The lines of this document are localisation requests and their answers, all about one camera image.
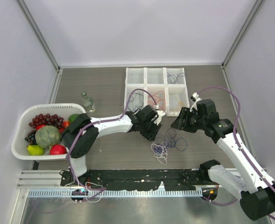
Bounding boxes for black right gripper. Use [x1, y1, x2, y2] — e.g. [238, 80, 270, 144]
[171, 107, 207, 133]

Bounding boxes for blue cable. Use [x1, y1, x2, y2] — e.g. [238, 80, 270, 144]
[155, 127, 188, 152]

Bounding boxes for black cable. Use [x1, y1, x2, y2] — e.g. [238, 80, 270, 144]
[126, 91, 144, 112]

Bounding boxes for orange cable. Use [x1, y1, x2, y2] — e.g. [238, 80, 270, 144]
[148, 90, 166, 112]

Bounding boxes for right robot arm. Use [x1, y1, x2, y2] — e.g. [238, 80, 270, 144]
[171, 99, 275, 221]

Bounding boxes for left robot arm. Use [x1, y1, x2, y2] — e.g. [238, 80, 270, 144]
[62, 105, 166, 186]

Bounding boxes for white six-compartment organizer tray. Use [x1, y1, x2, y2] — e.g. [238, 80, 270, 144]
[124, 67, 190, 117]

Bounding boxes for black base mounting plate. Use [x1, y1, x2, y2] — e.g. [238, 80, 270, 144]
[60, 168, 228, 191]

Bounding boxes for clear plastic bottle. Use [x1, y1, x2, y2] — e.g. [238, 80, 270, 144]
[81, 91, 96, 113]

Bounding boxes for green lime fruit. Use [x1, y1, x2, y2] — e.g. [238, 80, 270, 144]
[68, 113, 79, 123]

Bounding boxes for peach nectarine fruits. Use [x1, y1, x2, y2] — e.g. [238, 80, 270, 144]
[63, 120, 70, 128]

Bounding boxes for red apple fruit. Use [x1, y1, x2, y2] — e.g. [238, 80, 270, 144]
[49, 144, 67, 155]

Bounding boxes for green melon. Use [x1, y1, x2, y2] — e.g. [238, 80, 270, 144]
[35, 126, 61, 148]

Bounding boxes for red grape bunch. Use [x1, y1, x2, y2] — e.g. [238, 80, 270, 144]
[28, 113, 64, 128]

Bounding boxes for dark grape bunch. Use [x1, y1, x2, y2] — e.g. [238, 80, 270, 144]
[25, 131, 37, 145]

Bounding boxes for yellow pear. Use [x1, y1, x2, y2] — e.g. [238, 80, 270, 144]
[27, 145, 44, 156]

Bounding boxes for white plastic fruit basket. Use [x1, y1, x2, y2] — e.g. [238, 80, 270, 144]
[11, 103, 85, 161]

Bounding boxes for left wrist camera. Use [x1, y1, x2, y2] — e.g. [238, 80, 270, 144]
[154, 105, 166, 125]

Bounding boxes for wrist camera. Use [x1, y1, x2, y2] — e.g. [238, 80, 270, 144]
[154, 105, 166, 125]
[190, 92, 202, 111]

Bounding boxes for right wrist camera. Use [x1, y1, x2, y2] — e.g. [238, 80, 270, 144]
[190, 92, 202, 111]

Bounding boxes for white slotted cable duct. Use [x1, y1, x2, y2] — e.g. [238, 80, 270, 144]
[28, 188, 203, 198]

